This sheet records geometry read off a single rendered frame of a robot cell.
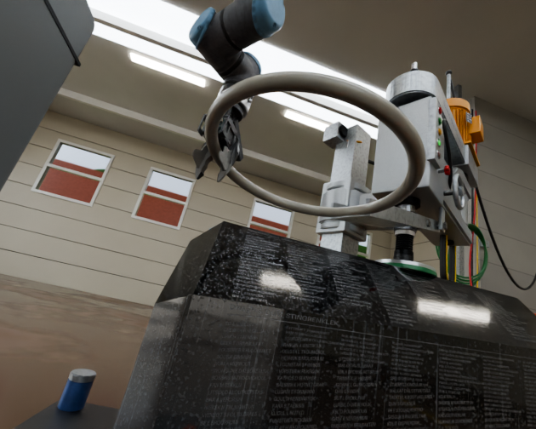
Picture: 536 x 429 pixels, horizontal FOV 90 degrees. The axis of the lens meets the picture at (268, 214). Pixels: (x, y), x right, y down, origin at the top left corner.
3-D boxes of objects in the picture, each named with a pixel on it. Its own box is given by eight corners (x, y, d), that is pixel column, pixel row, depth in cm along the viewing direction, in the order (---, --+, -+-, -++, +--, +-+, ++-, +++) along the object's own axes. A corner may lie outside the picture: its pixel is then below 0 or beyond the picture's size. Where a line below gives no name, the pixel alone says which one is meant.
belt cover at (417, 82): (432, 197, 185) (433, 175, 190) (479, 192, 167) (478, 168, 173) (372, 111, 124) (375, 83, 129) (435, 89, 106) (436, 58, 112)
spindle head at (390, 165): (401, 229, 134) (406, 152, 148) (453, 227, 119) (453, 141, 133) (369, 200, 111) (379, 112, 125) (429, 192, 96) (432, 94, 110)
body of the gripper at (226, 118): (195, 132, 66) (210, 94, 70) (209, 153, 73) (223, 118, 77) (223, 134, 63) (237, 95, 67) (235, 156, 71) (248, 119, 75)
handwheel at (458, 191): (439, 217, 118) (440, 186, 123) (467, 215, 111) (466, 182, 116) (429, 203, 109) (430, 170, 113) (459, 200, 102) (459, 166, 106)
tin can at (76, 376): (88, 403, 119) (99, 370, 123) (78, 413, 110) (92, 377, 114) (63, 400, 117) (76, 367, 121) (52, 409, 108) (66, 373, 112)
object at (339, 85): (287, 223, 95) (290, 215, 96) (453, 211, 60) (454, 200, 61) (164, 134, 65) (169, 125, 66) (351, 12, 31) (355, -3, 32)
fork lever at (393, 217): (402, 233, 131) (402, 223, 132) (448, 231, 117) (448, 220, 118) (320, 220, 83) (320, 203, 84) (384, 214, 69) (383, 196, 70)
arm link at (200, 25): (223, -7, 62) (254, 41, 71) (191, 16, 68) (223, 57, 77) (211, 20, 58) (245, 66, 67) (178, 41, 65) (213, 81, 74)
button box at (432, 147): (432, 169, 105) (434, 111, 114) (441, 168, 103) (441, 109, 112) (426, 159, 100) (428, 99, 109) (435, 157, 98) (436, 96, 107)
